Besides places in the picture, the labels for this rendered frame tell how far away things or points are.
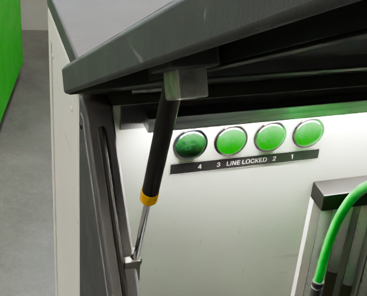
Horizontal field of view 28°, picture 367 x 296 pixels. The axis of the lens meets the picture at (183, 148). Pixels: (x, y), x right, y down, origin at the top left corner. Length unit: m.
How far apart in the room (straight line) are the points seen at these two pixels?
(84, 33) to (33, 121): 2.80
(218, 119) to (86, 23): 0.24
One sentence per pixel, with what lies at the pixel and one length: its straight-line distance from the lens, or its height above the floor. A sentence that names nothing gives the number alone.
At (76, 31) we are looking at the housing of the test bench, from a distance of 1.05.
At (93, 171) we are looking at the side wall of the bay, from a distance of 0.93.
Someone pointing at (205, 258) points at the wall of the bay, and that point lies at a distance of 1.16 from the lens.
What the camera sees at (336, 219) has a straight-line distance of 1.07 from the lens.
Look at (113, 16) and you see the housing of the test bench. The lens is 1.10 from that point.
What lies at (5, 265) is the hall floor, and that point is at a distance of 2.94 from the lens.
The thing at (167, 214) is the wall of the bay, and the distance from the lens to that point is 1.08.
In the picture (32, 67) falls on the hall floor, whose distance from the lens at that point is 4.40.
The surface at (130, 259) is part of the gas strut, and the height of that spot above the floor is 1.32.
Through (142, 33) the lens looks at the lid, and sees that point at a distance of 0.54.
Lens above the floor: 1.91
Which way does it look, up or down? 32 degrees down
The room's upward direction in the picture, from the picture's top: 5 degrees clockwise
